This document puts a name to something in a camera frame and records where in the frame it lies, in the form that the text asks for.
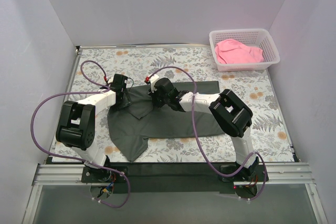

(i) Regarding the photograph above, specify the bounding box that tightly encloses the pink t shirt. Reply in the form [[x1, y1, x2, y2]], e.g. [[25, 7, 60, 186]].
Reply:
[[215, 39, 264, 64]]

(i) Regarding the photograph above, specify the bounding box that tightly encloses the dark grey t shirt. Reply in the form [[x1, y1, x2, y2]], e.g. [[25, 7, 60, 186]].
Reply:
[[107, 86, 223, 162]]

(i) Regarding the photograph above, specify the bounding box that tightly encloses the aluminium frame rail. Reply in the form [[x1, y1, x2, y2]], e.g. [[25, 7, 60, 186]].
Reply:
[[34, 163, 315, 185]]

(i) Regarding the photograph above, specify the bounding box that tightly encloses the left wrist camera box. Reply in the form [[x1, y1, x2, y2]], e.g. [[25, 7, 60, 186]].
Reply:
[[109, 73, 128, 92]]

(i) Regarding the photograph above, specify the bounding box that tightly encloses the white plastic laundry basket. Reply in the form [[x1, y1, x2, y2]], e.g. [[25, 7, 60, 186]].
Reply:
[[209, 28, 280, 72]]

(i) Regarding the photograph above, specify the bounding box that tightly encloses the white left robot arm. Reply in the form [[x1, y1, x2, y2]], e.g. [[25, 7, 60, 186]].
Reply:
[[56, 88, 131, 182]]

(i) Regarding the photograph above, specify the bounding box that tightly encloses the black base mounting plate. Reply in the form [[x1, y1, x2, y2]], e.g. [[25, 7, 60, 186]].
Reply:
[[81, 162, 270, 195]]

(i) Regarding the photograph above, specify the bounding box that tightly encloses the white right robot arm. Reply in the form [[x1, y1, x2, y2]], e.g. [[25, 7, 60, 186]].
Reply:
[[145, 74, 260, 179]]

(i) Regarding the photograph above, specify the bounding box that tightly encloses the floral patterned table mat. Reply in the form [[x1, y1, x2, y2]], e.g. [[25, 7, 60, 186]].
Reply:
[[69, 47, 294, 163]]

